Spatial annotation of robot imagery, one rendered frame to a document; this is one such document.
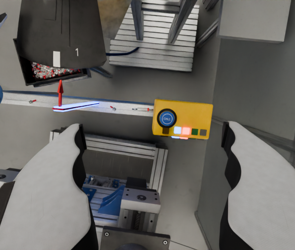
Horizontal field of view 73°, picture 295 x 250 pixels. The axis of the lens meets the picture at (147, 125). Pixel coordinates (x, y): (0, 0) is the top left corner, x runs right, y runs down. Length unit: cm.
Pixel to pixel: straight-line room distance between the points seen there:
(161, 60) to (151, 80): 17
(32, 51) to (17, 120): 144
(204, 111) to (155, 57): 105
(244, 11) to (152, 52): 84
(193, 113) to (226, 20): 41
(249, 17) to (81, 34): 62
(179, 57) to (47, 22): 119
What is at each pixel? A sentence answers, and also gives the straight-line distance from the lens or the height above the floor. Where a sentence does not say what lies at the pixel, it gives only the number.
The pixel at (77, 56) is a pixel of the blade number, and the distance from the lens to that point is 47.
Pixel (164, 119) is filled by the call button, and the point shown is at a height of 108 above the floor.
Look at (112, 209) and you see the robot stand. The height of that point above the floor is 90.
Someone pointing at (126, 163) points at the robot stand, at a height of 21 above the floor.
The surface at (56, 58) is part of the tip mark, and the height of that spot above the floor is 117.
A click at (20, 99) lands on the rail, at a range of 91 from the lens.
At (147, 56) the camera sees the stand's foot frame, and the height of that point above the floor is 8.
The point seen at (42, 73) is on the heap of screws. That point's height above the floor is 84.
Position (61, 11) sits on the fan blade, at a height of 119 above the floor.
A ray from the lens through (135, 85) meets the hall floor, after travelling 163.
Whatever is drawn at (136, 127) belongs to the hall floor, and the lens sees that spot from 165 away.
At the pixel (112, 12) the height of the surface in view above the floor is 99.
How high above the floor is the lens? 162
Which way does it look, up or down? 82 degrees down
